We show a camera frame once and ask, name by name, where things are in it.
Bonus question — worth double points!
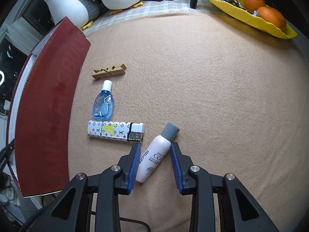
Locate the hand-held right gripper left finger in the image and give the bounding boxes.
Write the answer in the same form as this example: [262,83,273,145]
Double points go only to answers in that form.
[18,144,142,232]

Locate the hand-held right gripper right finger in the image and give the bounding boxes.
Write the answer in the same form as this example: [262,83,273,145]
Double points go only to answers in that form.
[170,142,290,232]

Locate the pink bottle with grey cap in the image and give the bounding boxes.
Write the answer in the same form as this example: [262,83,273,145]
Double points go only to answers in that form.
[136,123,180,183]

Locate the white patterned lighter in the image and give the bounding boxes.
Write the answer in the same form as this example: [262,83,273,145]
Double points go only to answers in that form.
[87,120,146,143]

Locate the blue eye drop bottle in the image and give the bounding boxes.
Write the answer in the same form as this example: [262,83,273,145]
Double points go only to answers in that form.
[91,80,114,121]

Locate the wooden clothespin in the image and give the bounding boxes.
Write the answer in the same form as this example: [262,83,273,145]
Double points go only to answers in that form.
[92,63,126,79]

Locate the red cardboard box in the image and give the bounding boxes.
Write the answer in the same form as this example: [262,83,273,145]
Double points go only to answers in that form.
[7,16,91,197]

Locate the checked white cloth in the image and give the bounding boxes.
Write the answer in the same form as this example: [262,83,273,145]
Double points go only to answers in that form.
[83,0,242,35]

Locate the yellow plastic tray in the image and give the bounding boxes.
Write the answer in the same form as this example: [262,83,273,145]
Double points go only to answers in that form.
[199,0,297,39]

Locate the pile of chocolate bars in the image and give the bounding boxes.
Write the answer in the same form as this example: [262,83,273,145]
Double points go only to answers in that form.
[210,0,244,9]

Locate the orange fruit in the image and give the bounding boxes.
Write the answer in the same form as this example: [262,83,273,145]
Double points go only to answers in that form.
[268,7,287,31]
[256,6,282,28]
[243,0,266,14]

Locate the thin black cable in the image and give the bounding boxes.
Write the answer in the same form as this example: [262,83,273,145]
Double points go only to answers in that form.
[89,211,150,232]

